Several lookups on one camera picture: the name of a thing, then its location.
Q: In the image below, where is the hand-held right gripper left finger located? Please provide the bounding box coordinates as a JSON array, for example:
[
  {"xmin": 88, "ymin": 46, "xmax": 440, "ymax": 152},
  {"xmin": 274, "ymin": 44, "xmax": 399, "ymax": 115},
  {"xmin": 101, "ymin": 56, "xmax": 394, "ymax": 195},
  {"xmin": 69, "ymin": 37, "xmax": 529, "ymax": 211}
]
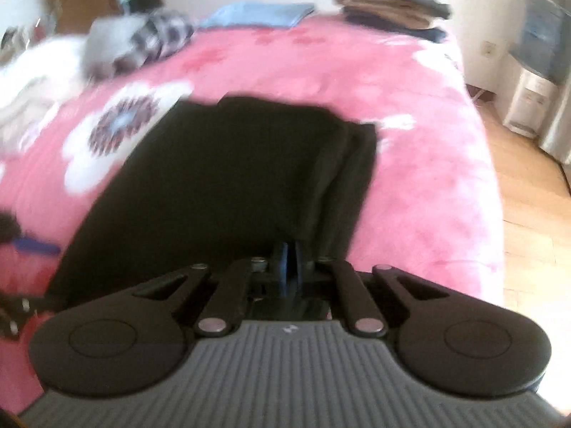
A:
[{"xmin": 131, "ymin": 241, "xmax": 293, "ymax": 338}]

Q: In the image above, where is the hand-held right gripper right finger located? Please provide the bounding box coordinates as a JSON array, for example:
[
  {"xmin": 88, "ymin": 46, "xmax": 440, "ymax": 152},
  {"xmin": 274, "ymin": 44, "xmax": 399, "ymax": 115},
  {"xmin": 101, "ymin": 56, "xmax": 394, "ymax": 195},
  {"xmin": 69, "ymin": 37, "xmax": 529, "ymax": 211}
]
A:
[{"xmin": 293, "ymin": 241, "xmax": 451, "ymax": 338}]

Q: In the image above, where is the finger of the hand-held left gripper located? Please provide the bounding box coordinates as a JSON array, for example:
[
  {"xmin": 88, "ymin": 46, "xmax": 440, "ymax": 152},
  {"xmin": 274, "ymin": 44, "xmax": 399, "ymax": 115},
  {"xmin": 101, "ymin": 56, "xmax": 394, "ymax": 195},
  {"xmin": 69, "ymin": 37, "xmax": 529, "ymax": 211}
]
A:
[
  {"xmin": 0, "ymin": 292, "xmax": 58, "ymax": 340},
  {"xmin": 0, "ymin": 212, "xmax": 61, "ymax": 257}
]

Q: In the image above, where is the stack of folded dark clothes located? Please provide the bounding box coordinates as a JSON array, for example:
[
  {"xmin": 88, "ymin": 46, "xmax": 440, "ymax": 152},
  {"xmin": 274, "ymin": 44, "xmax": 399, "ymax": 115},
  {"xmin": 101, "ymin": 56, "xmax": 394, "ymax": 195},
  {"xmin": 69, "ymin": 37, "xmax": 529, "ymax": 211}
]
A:
[{"xmin": 325, "ymin": 0, "xmax": 452, "ymax": 43}]

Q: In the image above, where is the pink floral blanket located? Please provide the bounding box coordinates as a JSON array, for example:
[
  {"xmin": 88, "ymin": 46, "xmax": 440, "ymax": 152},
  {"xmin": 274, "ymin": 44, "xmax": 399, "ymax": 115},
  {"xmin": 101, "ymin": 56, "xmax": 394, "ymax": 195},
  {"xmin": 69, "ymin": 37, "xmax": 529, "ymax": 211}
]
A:
[{"xmin": 0, "ymin": 13, "xmax": 507, "ymax": 411}]

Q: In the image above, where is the white cluttered shelf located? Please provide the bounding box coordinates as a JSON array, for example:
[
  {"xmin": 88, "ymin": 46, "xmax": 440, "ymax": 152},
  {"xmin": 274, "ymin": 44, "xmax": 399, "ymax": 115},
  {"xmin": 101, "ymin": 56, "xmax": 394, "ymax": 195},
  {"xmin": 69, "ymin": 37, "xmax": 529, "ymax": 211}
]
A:
[{"xmin": 0, "ymin": 2, "xmax": 61, "ymax": 61}]

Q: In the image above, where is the black white plaid garment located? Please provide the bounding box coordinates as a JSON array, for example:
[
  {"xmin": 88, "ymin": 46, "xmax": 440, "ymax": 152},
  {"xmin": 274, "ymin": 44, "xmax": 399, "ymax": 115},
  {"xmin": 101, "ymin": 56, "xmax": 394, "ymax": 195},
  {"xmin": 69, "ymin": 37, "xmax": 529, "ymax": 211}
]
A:
[{"xmin": 113, "ymin": 9, "xmax": 196, "ymax": 70}]

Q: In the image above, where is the folded light blue cloth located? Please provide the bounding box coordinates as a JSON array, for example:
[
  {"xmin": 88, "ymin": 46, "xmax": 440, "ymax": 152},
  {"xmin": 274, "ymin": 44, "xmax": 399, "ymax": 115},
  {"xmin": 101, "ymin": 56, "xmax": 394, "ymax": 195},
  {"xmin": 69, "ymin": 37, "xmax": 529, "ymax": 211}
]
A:
[{"xmin": 198, "ymin": 2, "xmax": 317, "ymax": 30}]

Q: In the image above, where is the water dispenser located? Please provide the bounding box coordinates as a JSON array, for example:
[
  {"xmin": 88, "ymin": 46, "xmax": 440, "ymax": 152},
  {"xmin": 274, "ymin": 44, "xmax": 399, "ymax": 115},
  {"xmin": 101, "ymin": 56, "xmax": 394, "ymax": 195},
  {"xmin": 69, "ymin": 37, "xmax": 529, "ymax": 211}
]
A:
[{"xmin": 502, "ymin": 0, "xmax": 571, "ymax": 139}]

